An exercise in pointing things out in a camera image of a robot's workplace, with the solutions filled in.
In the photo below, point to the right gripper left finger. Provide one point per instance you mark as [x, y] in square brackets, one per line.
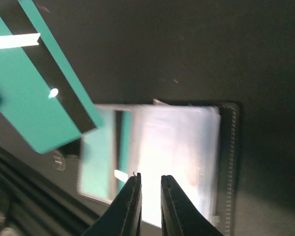
[124, 215]

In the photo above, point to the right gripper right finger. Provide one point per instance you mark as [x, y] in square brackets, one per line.
[179, 215]

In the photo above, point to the black leather card holder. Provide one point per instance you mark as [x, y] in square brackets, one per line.
[195, 143]

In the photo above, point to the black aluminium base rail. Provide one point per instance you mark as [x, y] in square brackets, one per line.
[39, 207]

